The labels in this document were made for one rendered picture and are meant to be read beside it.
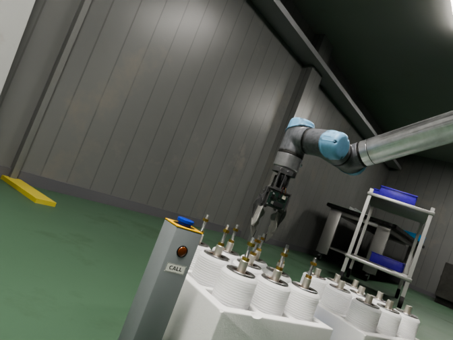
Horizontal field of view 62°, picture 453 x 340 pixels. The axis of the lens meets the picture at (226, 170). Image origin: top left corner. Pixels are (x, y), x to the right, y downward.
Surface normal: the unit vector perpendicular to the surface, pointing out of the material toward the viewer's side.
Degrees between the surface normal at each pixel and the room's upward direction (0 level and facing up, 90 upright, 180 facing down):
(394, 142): 108
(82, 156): 90
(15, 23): 82
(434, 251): 90
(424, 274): 90
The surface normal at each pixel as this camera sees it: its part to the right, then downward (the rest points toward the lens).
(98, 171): 0.74, 0.24
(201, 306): -0.77, -0.33
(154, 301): 0.52, 0.14
